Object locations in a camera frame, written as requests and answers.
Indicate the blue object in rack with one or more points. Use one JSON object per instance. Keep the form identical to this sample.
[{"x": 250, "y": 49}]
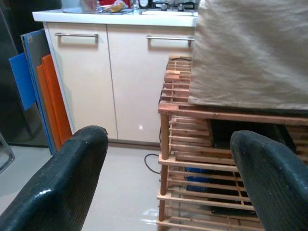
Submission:
[{"x": 197, "y": 179}]

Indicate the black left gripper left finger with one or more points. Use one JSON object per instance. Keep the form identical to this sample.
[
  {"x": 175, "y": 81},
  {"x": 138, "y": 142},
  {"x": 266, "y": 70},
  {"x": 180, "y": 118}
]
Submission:
[{"x": 60, "y": 180}]

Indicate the steel sink basin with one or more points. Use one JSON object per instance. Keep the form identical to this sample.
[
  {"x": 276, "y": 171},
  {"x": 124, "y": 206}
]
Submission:
[{"x": 79, "y": 11}]

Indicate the small black white device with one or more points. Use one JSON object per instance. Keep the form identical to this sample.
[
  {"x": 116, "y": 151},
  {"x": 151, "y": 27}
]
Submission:
[{"x": 144, "y": 3}]

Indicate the blue plastic board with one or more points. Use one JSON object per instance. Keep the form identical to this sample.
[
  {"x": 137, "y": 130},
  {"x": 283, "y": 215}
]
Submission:
[{"x": 21, "y": 81}]

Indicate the dark metal frame chair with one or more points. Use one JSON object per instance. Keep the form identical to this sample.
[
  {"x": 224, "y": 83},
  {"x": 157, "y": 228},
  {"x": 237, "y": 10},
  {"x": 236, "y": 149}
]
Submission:
[{"x": 4, "y": 156}]

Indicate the grey blue-framed board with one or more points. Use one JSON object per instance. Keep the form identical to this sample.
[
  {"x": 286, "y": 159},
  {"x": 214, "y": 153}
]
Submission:
[{"x": 36, "y": 45}]

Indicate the clear water bottle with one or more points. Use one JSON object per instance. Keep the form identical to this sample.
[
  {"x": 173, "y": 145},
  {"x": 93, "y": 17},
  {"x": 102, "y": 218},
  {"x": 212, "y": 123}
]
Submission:
[{"x": 91, "y": 5}]

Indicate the silver mini fridge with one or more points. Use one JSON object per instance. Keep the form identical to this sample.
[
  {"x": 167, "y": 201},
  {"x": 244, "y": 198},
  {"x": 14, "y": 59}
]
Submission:
[{"x": 252, "y": 60}]

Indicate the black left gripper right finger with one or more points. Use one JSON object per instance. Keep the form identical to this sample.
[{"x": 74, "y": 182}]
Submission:
[{"x": 276, "y": 187}]

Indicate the white kitchen cabinet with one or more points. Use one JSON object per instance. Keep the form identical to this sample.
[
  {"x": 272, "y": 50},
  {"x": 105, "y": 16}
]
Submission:
[{"x": 84, "y": 84}]

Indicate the yellow food wrapper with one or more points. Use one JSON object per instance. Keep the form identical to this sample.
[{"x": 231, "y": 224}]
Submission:
[{"x": 115, "y": 8}]

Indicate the orange plastic board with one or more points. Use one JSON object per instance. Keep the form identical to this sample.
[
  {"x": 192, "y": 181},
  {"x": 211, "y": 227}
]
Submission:
[
  {"x": 55, "y": 96},
  {"x": 46, "y": 95}
]

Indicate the red container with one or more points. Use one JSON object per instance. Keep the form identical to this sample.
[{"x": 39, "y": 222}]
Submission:
[{"x": 106, "y": 2}]

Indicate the tall black refrigerator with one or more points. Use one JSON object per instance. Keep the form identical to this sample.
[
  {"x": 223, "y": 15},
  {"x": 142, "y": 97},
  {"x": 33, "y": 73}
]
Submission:
[{"x": 9, "y": 36}]

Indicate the black gas stove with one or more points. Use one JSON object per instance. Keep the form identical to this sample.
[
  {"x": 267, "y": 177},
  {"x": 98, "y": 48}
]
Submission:
[{"x": 168, "y": 6}]

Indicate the wooden slatted rack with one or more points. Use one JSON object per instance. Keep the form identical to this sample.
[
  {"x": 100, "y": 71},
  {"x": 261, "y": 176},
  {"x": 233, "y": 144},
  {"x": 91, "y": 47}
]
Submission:
[{"x": 173, "y": 111}]

